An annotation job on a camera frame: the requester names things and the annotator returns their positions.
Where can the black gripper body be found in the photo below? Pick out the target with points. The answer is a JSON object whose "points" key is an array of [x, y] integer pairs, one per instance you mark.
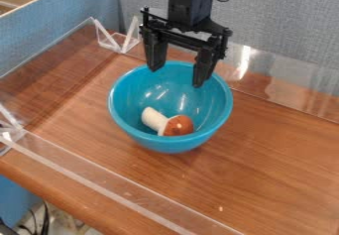
{"points": [[184, 25]]}

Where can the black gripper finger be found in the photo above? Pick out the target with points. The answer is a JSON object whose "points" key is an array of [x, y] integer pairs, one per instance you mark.
{"points": [[155, 48], [207, 58]]}

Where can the toy mushroom brown cap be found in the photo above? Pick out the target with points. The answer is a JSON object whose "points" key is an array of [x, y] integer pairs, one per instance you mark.
{"points": [[176, 126]]}

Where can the blue plastic bowl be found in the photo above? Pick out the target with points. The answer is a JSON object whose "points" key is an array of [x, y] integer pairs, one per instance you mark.
{"points": [[167, 91]]}

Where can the clear acrylic left barrier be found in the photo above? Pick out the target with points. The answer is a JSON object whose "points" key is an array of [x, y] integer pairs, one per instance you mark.
{"points": [[24, 40]]}

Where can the clear acrylic barrier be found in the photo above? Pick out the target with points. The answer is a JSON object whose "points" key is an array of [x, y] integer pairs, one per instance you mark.
{"points": [[290, 82], [24, 40], [156, 207]]}

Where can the clear acrylic back barrier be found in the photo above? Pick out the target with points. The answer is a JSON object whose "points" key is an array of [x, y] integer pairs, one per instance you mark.
{"points": [[290, 82]]}

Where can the clear acrylic front barrier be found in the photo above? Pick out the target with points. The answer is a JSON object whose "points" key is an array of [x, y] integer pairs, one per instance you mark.
{"points": [[156, 207]]}

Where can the clear acrylic corner bracket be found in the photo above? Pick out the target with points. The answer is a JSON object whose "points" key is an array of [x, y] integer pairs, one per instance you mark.
{"points": [[116, 42]]}

